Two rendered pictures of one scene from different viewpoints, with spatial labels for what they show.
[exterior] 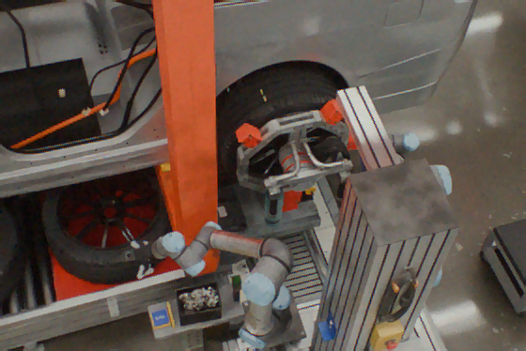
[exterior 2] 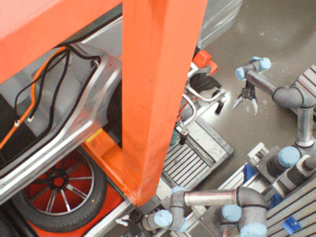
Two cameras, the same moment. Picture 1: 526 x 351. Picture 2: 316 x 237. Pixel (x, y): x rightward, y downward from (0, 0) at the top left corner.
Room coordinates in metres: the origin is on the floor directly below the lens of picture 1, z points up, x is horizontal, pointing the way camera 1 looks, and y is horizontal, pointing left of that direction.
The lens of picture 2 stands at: (1.18, 0.64, 3.30)
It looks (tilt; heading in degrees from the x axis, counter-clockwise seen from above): 65 degrees down; 328
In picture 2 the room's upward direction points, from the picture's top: 10 degrees clockwise
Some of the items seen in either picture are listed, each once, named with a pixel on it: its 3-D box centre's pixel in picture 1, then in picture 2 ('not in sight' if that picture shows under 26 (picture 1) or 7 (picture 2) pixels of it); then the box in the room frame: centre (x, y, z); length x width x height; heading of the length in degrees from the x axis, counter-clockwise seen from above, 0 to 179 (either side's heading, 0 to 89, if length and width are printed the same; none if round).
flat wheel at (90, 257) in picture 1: (111, 217); (59, 183); (2.12, 0.76, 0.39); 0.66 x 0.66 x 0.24
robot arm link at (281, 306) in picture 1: (275, 302); (231, 214); (1.41, -0.09, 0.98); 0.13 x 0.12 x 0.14; 152
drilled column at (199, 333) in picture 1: (191, 332); not in sight; (1.59, 0.30, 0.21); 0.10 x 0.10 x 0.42; 20
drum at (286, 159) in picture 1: (297, 166); (184, 103); (2.19, -0.17, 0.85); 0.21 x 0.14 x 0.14; 20
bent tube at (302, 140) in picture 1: (324, 147); (205, 87); (2.18, -0.28, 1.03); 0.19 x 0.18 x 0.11; 20
